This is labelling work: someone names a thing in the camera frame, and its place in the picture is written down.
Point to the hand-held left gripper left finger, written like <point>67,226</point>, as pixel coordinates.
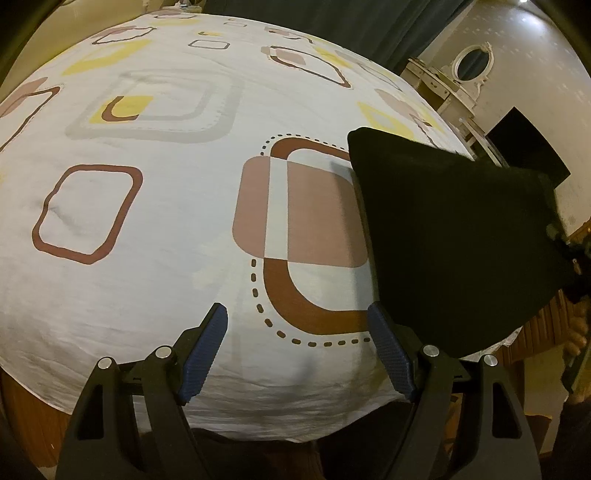
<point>203,355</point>

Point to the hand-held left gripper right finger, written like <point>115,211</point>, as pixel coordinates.
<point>390,350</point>

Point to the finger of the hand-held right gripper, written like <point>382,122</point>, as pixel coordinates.
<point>559,240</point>

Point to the black pants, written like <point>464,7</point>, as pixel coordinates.
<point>452,230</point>

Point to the person's right hand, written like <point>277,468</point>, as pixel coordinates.
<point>579,330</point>

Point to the black flat television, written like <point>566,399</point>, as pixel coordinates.
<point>526,147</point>

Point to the printed white bed sheet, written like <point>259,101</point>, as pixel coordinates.
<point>184,230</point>

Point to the person's dark clothing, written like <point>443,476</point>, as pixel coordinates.
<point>277,461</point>

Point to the white television stand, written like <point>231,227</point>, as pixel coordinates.
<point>478,138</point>

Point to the oval white-framed mirror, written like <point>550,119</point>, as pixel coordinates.
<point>472,64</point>

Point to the white vanity table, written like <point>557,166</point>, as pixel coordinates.
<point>434,85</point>

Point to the dark teal curtain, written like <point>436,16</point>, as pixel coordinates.
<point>369,27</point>

